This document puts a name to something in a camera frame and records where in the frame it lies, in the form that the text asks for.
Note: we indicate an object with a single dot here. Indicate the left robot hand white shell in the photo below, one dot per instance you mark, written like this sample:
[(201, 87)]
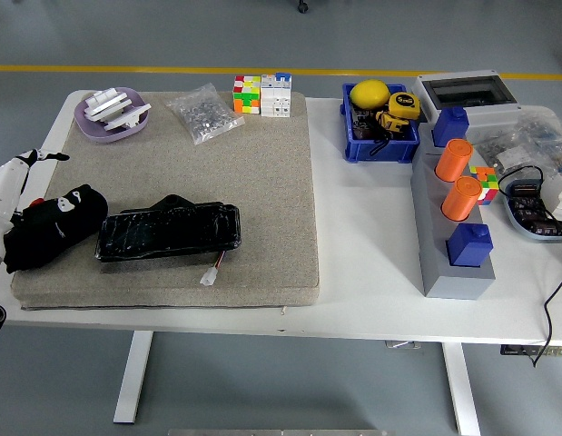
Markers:
[(3, 191)]

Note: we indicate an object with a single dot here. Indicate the black rag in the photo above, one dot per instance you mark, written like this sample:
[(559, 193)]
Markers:
[(58, 227)]

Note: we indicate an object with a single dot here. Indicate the black glossy panel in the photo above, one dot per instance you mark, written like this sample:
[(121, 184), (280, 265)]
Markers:
[(171, 231)]

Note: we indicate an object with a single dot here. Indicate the purple tray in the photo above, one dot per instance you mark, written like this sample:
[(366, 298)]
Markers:
[(92, 129)]

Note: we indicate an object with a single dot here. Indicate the clear bag of screws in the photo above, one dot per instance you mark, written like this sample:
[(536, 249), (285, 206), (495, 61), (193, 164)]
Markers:
[(203, 115)]

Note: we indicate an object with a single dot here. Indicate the white table leg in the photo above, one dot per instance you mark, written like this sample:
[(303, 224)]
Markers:
[(462, 390), (133, 377)]

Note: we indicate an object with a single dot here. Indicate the grey-brown mat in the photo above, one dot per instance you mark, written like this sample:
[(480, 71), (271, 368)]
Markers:
[(244, 181)]

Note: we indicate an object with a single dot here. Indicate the large colourful puzzle cube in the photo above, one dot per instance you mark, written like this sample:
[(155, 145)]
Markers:
[(246, 95)]

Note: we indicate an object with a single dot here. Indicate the black chair caster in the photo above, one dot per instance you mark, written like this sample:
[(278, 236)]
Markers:
[(302, 5)]

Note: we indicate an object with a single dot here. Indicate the brown electronic component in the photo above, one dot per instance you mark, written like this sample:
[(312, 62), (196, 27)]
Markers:
[(363, 127)]

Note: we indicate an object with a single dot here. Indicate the yellow ball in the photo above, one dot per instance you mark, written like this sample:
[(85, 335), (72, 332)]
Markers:
[(369, 93)]

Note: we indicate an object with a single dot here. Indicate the blue plastic bin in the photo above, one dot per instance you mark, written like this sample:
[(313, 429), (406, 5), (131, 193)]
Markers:
[(385, 152)]

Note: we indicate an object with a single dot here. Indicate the yellow and black tool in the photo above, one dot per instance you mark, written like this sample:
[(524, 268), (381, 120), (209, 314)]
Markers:
[(391, 122)]

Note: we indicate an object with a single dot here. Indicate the yellow tape measure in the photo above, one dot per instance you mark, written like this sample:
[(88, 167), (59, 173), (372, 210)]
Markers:
[(404, 104)]

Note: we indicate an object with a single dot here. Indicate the grey block holder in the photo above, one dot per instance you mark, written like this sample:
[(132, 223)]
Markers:
[(432, 254)]

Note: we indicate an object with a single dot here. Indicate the orange cylinder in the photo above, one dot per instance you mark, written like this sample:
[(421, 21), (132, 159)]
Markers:
[(453, 161), (460, 200)]

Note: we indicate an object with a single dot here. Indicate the blue square block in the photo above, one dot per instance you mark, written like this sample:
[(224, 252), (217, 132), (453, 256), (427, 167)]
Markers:
[(469, 247), (450, 127)]

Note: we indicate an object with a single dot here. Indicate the small colourful puzzle cube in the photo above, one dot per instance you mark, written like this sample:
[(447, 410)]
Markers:
[(487, 184)]

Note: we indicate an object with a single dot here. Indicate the clear parts bag white label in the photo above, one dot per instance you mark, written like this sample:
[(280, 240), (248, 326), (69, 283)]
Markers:
[(505, 150)]

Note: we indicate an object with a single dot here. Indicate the blue-grey tray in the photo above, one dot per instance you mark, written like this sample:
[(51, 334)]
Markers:
[(519, 224)]

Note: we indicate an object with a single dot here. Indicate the black circuit boards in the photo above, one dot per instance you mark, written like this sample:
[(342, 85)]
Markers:
[(530, 211)]

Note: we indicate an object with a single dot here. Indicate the black control box under table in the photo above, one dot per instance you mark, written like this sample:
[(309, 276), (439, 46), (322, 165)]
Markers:
[(516, 350)]

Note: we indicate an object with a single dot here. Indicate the clear bag of small parts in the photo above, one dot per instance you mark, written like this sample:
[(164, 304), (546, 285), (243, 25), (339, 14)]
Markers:
[(548, 131)]

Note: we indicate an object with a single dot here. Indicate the white plastic bracket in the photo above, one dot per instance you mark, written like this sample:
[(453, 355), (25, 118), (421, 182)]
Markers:
[(126, 119), (105, 102)]

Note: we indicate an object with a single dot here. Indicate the white circuit breaker blue switch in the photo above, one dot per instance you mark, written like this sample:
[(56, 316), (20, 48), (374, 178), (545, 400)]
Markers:
[(276, 97)]

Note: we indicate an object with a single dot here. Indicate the metal bracket under table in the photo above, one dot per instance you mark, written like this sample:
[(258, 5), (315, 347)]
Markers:
[(402, 344)]

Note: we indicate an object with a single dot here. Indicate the grey enclosure box clear lid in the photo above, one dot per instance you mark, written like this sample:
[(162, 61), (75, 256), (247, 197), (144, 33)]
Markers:
[(489, 115)]

